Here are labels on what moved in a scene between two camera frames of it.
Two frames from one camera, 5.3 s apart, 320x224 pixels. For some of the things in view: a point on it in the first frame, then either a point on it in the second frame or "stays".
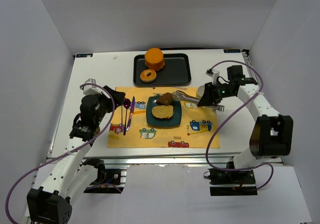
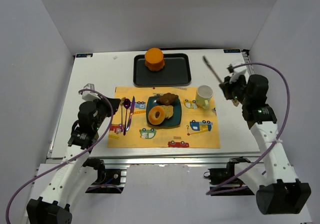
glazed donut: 144,78 to 152,118
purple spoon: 126,103 stays
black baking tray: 176,71 stays
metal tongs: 181,95 to 212,69
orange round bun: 154,59 stays
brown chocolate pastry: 165,99 stays
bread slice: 163,112 stays
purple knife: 130,118 stays
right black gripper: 210,94 to 226,88
